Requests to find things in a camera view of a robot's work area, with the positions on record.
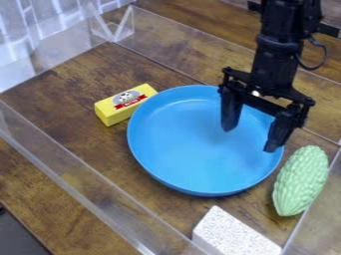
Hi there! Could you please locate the yellow butter box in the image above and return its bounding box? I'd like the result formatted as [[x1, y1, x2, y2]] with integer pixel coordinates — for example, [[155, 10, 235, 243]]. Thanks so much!
[[94, 84, 157, 127]]

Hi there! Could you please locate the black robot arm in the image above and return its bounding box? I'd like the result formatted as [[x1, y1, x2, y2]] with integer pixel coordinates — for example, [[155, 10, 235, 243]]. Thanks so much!
[[217, 0, 322, 152]]

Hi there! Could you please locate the white speckled foam block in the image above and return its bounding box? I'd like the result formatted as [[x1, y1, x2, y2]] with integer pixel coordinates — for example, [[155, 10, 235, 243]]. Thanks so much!
[[191, 206, 280, 255]]

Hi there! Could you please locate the clear acrylic enclosure wall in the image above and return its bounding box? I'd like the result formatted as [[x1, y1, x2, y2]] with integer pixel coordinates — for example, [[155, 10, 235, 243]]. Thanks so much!
[[0, 0, 341, 255]]

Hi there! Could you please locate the blue round tray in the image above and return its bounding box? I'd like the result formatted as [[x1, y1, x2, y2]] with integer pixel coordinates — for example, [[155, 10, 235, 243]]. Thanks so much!
[[126, 85, 283, 197]]

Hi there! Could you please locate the green bumpy gourd toy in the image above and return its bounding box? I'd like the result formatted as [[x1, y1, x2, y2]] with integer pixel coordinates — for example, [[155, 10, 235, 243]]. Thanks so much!
[[271, 145, 328, 216]]

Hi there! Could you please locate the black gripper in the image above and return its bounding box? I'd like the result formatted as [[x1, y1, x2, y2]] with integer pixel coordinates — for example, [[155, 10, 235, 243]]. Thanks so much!
[[217, 67, 315, 152]]

